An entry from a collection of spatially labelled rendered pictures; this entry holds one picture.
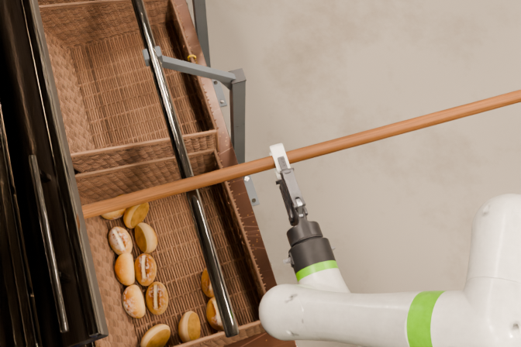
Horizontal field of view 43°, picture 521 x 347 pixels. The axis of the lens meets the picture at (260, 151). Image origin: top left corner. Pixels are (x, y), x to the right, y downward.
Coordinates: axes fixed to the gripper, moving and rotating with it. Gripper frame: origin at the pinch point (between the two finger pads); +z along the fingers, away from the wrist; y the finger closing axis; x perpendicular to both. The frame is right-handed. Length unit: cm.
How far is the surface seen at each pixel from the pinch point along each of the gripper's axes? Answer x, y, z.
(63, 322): -48, -28, -29
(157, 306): -38, 55, -12
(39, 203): -48, -28, -7
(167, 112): -21.7, 1.7, 20.2
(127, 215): -40, 54, 17
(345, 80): 61, 119, 78
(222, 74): -3.8, 20.2, 37.7
